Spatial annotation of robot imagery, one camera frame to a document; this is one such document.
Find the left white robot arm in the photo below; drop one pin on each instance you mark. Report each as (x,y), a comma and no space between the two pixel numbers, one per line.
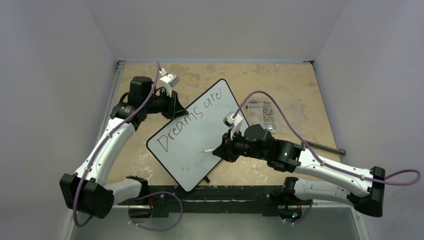
(142,99)

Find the white whiteboard black frame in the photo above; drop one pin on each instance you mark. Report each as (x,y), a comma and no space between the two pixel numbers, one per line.
(178,146)

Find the clear plastic screw organizer box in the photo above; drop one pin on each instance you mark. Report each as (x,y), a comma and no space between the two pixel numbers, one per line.
(264,112)

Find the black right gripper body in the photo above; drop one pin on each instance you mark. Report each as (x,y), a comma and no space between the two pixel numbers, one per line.
(226,147)

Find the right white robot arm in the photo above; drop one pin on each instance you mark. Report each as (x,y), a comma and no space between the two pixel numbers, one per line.
(360,188)

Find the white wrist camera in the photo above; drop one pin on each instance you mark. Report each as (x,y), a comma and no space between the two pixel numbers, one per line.
(168,80)
(234,123)

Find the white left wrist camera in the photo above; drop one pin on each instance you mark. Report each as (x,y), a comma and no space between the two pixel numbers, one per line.
(168,80)

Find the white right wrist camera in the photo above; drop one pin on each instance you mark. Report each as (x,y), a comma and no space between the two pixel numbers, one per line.
(234,123)

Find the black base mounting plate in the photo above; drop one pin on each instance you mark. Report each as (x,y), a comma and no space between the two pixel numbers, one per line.
(269,201)

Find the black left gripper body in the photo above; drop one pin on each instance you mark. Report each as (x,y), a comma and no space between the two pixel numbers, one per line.
(166,104)

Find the white marker pen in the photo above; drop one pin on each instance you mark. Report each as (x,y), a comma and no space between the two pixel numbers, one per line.
(208,151)

